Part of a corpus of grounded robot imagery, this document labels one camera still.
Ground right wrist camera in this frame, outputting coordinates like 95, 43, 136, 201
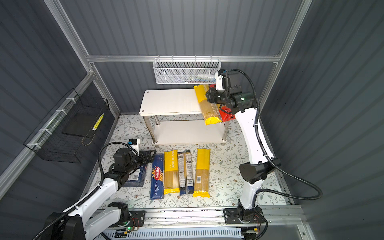
215, 69, 229, 91

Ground blue Barilla spaghetti box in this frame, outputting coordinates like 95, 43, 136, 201
150, 154, 164, 200

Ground dark blue pasta box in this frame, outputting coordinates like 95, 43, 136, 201
123, 165, 147, 188

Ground yellow spaghetti bag label up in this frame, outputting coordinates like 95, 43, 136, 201
193, 149, 211, 198

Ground pens in white basket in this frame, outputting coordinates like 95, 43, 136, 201
176, 74, 216, 84

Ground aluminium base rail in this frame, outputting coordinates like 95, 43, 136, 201
61, 205, 305, 232

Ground clear blue spaghetti bag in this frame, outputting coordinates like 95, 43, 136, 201
178, 150, 194, 196

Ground white two-tier shelf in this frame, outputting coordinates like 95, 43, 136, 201
139, 89, 229, 146

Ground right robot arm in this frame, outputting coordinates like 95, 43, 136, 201
206, 69, 323, 223

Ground yellow Pastatime spaghetti bag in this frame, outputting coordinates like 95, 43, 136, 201
164, 150, 180, 195

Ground white wire mesh basket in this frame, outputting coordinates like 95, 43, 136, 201
153, 60, 222, 85

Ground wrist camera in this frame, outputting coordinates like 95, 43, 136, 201
215, 69, 229, 91
128, 139, 140, 152

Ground yellow marker pen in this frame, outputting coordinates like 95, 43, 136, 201
92, 113, 105, 131

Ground red spaghetti bag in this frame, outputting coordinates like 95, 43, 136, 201
219, 106, 236, 123

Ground floral table mat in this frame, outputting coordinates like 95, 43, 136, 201
85, 112, 286, 210

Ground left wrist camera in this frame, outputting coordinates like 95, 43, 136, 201
128, 139, 140, 152

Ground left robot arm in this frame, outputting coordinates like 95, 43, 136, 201
34, 139, 157, 240

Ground black wire basket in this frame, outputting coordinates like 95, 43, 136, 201
24, 91, 111, 164

